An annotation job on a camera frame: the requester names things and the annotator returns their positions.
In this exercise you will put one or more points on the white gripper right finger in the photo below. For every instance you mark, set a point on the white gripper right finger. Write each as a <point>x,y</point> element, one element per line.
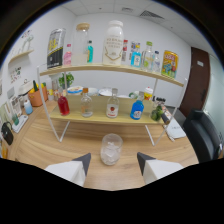
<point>156,170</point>

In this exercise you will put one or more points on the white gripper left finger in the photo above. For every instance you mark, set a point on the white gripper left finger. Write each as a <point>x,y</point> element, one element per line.
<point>70,170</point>

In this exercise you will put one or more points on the small red liquid bottle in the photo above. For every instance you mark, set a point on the small red liquid bottle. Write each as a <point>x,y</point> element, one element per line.
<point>63,106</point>

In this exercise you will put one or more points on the clear bottle green cap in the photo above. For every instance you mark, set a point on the clear bottle green cap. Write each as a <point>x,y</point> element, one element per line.
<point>147,58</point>

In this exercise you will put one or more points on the yellow cup red lid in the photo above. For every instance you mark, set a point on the yellow cup red lid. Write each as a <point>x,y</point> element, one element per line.
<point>148,94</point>

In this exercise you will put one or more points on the clear glass with ice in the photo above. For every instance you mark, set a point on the clear glass with ice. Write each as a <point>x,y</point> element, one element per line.
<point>111,151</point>

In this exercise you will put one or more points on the black chair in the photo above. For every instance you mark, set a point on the black chair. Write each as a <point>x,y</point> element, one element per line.
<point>201,136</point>

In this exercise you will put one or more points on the lime jar with cork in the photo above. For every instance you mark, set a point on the lime jar with cork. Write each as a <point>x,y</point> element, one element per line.
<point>156,113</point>

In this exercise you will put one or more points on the blue liquid bottle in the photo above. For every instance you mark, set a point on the blue liquid bottle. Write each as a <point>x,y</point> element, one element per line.
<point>137,110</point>

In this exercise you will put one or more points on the two-tier wooden shelf rack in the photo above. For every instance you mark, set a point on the two-tier wooden shelf rack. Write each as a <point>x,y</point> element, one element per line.
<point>100,113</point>

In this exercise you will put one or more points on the white tray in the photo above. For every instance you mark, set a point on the white tray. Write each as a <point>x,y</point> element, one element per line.
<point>20,124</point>

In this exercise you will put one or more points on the black kettle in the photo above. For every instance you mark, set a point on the black kettle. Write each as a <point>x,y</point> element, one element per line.
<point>7,135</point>

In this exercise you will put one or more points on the clear bottle red label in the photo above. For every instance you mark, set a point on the clear bottle red label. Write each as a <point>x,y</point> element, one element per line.
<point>112,108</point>

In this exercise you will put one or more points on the orange plant pot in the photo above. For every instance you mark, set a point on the orange plant pot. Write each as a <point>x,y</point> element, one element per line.
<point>37,98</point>

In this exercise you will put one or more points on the green leafy plant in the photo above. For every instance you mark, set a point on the green leafy plant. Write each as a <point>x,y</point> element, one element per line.
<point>68,80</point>

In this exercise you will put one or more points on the brown door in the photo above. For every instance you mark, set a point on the brown door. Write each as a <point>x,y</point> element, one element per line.
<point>196,83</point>

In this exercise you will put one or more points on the clear bottle blue cap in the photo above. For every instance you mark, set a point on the clear bottle blue cap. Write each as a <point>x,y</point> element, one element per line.
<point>156,63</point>

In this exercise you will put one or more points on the small pink bottle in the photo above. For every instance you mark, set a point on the small pink bottle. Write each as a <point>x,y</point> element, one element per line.
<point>67,57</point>

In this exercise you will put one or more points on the small light blue bottle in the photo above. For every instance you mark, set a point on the small light blue bottle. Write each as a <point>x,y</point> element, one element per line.
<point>136,58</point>

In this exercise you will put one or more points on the small teal bottle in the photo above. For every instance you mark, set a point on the small teal bottle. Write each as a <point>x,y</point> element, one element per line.
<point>90,53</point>

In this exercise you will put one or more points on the tall black yellow can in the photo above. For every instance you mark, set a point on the tall black yellow can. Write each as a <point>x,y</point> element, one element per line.
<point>55,50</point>

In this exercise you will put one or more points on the red white carton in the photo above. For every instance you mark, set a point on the red white carton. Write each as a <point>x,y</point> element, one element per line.
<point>124,51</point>

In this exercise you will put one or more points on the large white bottle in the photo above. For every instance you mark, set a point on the large white bottle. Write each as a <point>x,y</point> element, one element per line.
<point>113,45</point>

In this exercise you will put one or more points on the wooden wall shelf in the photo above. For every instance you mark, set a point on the wooden wall shelf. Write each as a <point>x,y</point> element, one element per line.
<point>21,55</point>

